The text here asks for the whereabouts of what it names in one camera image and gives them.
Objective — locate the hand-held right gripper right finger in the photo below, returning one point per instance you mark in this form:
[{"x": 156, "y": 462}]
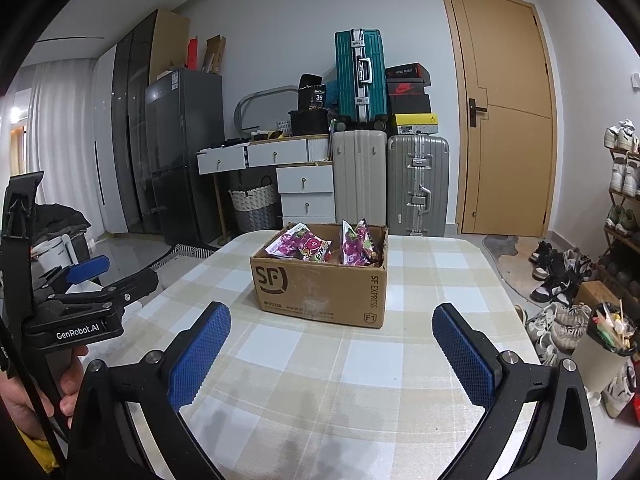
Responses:
[{"x": 462, "y": 355}]

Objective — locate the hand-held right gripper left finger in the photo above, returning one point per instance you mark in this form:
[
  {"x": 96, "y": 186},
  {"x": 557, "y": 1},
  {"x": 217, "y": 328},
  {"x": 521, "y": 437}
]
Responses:
[{"x": 200, "y": 355}]

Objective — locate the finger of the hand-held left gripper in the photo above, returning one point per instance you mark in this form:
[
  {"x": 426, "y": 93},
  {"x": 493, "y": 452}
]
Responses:
[
  {"x": 90, "y": 267},
  {"x": 130, "y": 285}
]

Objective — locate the brown cardboard box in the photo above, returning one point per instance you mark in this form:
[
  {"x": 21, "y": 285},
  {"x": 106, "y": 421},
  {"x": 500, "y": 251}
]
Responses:
[{"x": 320, "y": 290}]

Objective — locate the purple candy packet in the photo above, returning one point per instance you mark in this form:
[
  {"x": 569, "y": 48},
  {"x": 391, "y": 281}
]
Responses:
[{"x": 357, "y": 245}]

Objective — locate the person's left hand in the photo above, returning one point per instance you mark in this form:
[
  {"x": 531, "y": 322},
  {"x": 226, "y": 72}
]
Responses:
[{"x": 72, "y": 380}]

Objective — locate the white bin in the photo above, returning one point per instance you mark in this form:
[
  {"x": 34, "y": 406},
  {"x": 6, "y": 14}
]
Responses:
[{"x": 55, "y": 255}]

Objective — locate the dark cloth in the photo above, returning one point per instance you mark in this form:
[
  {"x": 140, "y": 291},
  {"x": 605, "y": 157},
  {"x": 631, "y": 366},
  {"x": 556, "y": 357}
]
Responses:
[{"x": 60, "y": 222}]

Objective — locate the brown floor mat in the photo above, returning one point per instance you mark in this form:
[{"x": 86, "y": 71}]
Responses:
[{"x": 517, "y": 275}]

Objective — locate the grey doormat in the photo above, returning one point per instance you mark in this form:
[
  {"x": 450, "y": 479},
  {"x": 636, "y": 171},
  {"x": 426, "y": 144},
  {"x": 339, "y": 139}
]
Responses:
[{"x": 500, "y": 245}]

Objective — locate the pile of loose shoes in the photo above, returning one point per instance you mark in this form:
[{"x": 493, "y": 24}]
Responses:
[{"x": 555, "y": 280}]

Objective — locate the white curtain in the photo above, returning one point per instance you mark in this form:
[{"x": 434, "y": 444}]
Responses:
[{"x": 55, "y": 150}]

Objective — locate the yellow cloth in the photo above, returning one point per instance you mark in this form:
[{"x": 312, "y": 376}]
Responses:
[{"x": 42, "y": 455}]

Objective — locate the full trash bin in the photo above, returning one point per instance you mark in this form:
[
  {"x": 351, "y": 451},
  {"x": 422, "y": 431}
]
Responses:
[{"x": 597, "y": 360}]

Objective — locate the woven laundry basket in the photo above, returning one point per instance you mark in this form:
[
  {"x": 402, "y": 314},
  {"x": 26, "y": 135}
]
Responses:
[{"x": 252, "y": 210}]

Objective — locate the grey refrigerator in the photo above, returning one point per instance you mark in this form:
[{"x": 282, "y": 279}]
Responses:
[{"x": 180, "y": 150}]

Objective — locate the small cardboard box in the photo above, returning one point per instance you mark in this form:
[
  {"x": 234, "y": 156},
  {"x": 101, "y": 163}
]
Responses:
[{"x": 597, "y": 292}]

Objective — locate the dark glass cabinet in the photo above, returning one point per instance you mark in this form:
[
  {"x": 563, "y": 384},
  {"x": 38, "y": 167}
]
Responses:
[{"x": 132, "y": 110}]

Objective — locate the silver suitcase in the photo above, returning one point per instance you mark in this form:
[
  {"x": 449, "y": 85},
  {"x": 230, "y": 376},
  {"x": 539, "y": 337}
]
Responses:
[{"x": 417, "y": 185}]

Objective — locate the white drawer unit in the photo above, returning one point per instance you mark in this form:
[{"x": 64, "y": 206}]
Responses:
[{"x": 305, "y": 195}]

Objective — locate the wooden shoe rack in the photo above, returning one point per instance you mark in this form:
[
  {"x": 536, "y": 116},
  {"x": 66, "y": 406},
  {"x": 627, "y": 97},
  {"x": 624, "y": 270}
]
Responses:
[{"x": 612, "y": 232}]

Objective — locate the white desk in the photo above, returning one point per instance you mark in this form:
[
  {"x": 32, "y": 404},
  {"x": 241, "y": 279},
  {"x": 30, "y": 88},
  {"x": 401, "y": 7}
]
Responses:
[{"x": 275, "y": 152}]

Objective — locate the wooden door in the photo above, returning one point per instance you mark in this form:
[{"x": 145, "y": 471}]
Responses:
[{"x": 505, "y": 160}]

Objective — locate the beige suitcase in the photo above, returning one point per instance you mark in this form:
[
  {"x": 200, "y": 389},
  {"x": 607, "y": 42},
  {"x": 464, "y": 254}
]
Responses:
[{"x": 357, "y": 180}]

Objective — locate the red flat item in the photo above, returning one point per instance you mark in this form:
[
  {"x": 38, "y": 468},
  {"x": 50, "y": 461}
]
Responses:
[{"x": 191, "y": 55}]

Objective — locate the yellow white shoebox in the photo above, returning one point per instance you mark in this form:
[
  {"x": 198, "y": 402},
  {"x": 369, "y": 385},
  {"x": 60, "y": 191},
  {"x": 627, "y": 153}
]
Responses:
[{"x": 417, "y": 122}]

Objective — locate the black storage box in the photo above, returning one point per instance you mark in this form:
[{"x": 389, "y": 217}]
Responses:
[{"x": 307, "y": 122}]

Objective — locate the shoe rack with shoes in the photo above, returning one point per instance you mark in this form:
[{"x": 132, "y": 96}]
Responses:
[{"x": 622, "y": 175}]

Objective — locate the tan board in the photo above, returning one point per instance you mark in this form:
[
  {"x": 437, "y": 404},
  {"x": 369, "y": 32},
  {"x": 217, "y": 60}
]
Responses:
[{"x": 172, "y": 40}]

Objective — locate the brown cardboard piece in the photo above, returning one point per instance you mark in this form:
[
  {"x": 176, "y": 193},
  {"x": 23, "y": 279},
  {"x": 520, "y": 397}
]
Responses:
[{"x": 215, "y": 55}]

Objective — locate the plain black shoebox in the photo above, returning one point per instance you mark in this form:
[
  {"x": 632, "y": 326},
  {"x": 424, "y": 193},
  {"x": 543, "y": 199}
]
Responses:
[{"x": 410, "y": 104}]

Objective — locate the black printed bag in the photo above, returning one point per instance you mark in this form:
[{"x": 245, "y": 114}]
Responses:
[{"x": 312, "y": 92}]

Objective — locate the black shoebox red logo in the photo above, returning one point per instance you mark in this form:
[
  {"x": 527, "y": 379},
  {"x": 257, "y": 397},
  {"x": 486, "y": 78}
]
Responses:
[{"x": 407, "y": 87}]

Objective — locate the black shoebox white lettering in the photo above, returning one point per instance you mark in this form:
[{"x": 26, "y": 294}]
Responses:
[{"x": 407, "y": 71}]

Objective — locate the teal suitcase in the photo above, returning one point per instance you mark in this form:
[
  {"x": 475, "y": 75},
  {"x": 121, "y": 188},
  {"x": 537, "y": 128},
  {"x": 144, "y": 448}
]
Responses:
[{"x": 350, "y": 75}]

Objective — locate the grey metal tube frame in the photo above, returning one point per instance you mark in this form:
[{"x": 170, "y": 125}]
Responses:
[{"x": 240, "y": 110}]

